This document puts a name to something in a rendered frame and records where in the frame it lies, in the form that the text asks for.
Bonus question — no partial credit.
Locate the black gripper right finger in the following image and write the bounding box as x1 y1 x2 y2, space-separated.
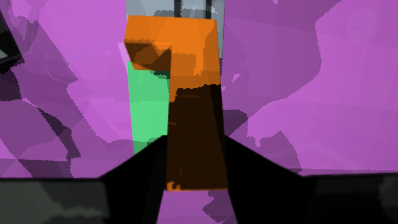
224 135 398 224

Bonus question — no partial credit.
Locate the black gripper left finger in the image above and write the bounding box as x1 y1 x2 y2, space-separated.
0 135 167 224

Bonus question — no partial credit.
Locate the orange l-shaped part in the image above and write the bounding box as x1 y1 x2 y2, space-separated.
124 15 228 192

